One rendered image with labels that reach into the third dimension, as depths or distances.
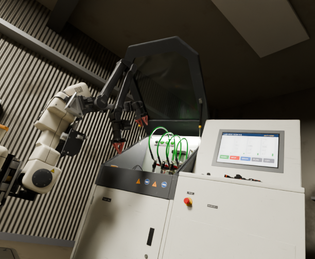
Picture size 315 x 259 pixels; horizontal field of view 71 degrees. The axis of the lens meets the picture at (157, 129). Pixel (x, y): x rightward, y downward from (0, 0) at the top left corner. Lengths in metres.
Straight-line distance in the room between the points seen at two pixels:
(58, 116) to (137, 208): 0.79
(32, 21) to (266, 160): 3.48
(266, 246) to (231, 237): 0.17
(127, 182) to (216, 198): 0.65
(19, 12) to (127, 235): 3.30
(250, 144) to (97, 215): 1.25
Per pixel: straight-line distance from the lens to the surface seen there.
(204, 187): 1.42
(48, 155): 1.41
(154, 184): 1.55
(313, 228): 3.69
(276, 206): 1.35
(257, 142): 1.77
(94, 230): 1.78
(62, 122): 1.49
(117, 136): 1.44
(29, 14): 3.95
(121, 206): 1.66
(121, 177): 1.71
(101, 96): 1.42
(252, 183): 1.38
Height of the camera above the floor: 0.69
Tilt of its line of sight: 20 degrees up
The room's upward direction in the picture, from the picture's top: 14 degrees clockwise
